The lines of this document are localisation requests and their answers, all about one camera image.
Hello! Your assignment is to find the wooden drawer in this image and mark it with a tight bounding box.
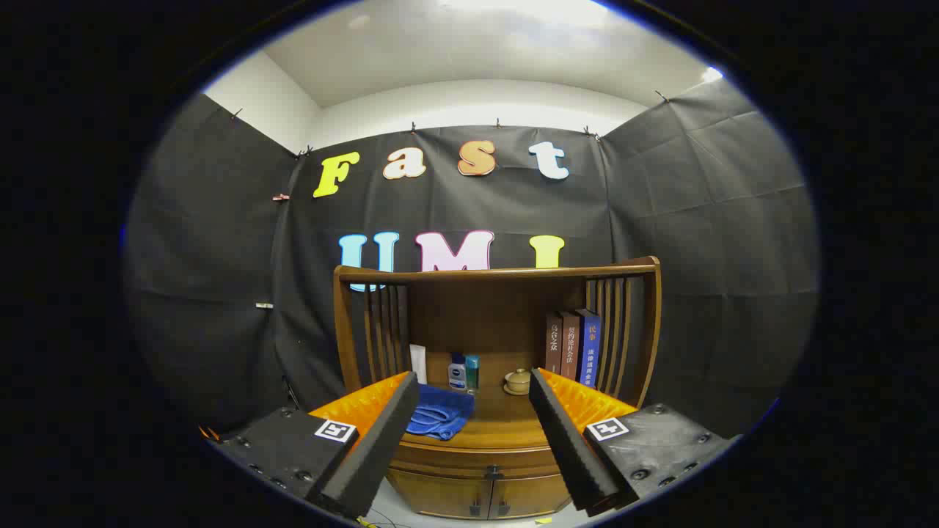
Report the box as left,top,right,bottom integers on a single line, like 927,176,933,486
391,440,564,479

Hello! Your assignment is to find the blue towel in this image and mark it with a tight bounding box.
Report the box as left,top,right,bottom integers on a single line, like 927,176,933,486
406,384,476,441

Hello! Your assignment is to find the reddish brown book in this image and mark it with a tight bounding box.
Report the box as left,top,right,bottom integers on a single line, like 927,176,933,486
560,311,582,381

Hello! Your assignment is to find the dark brown book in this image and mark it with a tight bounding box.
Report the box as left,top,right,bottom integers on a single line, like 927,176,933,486
545,313,563,375

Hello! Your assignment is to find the wooden cabinet door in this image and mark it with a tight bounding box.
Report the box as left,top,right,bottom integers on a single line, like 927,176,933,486
490,473,571,518
387,469,491,520

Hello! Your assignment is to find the blue book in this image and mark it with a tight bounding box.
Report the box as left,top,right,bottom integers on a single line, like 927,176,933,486
577,309,602,388

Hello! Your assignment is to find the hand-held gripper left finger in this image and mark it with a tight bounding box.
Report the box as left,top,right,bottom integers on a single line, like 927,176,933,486
208,371,420,520

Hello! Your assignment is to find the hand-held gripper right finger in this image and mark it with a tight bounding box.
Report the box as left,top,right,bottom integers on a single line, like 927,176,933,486
528,368,742,516

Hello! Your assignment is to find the wooden countertop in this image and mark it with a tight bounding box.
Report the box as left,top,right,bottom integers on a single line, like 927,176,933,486
400,378,551,450

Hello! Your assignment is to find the wooden cabinet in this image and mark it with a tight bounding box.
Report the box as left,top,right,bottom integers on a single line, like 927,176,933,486
334,256,662,520

